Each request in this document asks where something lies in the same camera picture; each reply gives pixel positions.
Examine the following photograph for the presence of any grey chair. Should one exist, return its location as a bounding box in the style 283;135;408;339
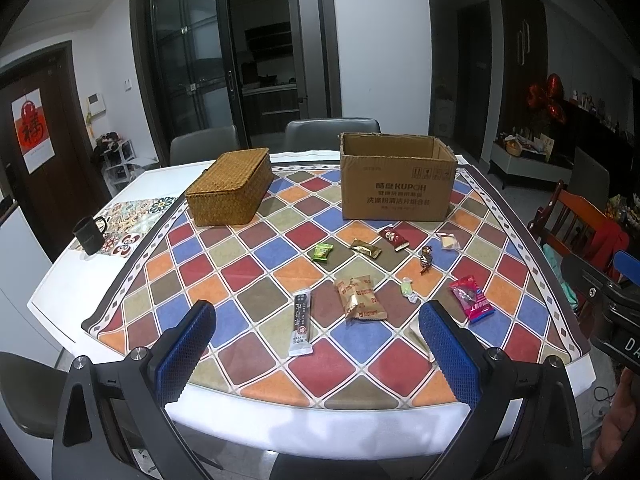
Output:
284;117;381;152
169;126;241;166
567;148;610;211

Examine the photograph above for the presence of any red balloon decoration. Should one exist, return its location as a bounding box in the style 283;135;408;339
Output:
526;73;565;122

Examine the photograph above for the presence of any teal cloth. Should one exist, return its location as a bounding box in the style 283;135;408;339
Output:
542;244;579;311

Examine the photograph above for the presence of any brown biscuit packet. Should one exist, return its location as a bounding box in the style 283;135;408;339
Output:
334;275;387;321

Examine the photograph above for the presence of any long white snack stick packet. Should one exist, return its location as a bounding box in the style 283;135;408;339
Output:
288;289;314;358

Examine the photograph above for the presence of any light green candy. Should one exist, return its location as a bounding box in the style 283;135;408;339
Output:
400;276;419;304

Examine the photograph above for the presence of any grey chair right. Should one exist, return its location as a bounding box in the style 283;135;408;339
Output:
567;148;610;211

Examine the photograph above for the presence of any woven wicker basket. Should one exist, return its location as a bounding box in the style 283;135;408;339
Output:
184;148;273;228

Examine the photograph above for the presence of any person right hand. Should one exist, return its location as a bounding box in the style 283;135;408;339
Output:
591;367;639;474

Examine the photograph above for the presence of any clear yellow cake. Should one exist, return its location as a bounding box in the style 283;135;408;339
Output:
437;232;461;252

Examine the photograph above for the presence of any red fu door poster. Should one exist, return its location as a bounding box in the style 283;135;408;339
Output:
11;88;55;174

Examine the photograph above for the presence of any orange wooden chair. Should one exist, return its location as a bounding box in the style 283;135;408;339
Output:
527;181;629;281

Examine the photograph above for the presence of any twisted foil candy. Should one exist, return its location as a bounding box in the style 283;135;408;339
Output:
420;245;433;274

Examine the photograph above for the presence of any colourful diamond pattern table mat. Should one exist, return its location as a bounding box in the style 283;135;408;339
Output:
82;165;588;410

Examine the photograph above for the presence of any white wall intercom panel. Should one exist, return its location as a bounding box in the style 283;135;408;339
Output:
87;92;106;116

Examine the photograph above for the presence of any dark red snack packet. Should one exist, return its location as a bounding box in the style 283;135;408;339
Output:
378;226;410;252

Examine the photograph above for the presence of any patterned tile placemat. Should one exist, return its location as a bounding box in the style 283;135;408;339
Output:
94;197;176;258

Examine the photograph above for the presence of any green candy packet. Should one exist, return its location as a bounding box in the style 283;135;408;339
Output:
309;243;334;262

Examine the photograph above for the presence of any gold foil snack packet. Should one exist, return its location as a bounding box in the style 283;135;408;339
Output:
349;238;382;260

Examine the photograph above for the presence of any grey chair left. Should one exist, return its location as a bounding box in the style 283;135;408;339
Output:
169;126;241;166

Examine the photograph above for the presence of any brown cardboard box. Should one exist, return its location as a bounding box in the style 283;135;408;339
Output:
341;132;458;221

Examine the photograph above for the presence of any white shoe rack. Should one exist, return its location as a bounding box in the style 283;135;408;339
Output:
91;132;142;196

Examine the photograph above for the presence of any grey chair middle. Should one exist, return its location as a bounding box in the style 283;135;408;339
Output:
284;117;381;152

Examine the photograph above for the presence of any white low cabinet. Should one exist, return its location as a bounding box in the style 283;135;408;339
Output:
488;139;572;188

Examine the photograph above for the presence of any black mug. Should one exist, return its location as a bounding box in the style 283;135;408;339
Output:
73;217;107;256

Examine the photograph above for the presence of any pink hawthorn snack packet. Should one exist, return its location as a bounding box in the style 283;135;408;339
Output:
449;275;495;324

